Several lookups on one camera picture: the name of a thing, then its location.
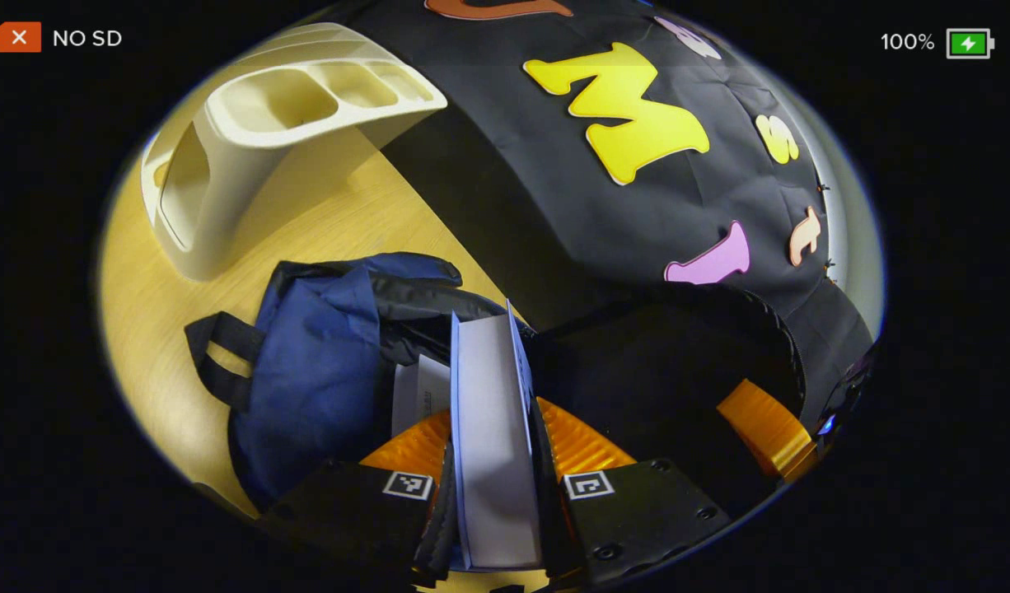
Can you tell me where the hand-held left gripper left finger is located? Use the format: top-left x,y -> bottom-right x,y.
260,408 -> 457,590

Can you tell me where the white plastic bookshelf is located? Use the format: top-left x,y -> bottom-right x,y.
140,22 -> 449,283

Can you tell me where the black backdrop cloth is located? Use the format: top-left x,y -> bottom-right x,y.
340,0 -> 878,429

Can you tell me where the blue-grey book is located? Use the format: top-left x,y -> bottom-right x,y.
449,300 -> 548,572

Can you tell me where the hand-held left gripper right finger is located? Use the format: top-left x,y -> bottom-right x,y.
536,395 -> 734,583

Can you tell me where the blue schoolbag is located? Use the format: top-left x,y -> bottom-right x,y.
184,251 -> 807,516

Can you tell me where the white book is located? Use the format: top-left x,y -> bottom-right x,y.
390,354 -> 455,438

